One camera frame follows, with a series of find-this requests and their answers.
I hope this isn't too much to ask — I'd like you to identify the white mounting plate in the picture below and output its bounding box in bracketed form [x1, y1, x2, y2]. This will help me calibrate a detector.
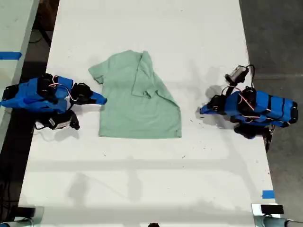
[250, 203, 282, 217]

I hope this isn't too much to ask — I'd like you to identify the black floor cable loop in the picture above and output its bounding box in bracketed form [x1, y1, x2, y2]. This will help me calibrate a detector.
[28, 23, 53, 44]

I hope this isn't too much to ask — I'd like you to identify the long blue tape strip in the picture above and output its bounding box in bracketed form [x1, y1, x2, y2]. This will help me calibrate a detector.
[0, 51, 23, 60]

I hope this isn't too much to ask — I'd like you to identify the grey black camera box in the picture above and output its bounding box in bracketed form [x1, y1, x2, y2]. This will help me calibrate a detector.
[224, 65, 250, 84]

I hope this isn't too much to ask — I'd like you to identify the black camera box with label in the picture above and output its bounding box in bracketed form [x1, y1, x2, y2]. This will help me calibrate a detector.
[48, 115, 73, 131]

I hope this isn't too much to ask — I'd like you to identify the pale side table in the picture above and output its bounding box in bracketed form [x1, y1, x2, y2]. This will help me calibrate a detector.
[0, 0, 41, 145]

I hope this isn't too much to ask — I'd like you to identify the small black box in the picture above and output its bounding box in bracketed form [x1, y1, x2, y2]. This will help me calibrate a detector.
[16, 207, 36, 217]
[260, 204, 284, 215]

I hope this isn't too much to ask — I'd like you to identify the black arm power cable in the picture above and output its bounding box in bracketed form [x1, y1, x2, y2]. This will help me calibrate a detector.
[264, 127, 276, 152]

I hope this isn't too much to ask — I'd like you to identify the pale green T-shirt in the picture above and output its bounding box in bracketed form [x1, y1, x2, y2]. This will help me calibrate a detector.
[88, 50, 182, 139]

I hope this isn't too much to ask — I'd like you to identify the grey metal clamp tube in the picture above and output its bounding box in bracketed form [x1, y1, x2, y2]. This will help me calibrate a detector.
[0, 217, 38, 227]
[254, 214, 303, 227]

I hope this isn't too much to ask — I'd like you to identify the short black camera stalk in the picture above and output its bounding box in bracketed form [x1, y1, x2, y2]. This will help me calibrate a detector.
[221, 81, 240, 96]
[67, 109, 80, 131]

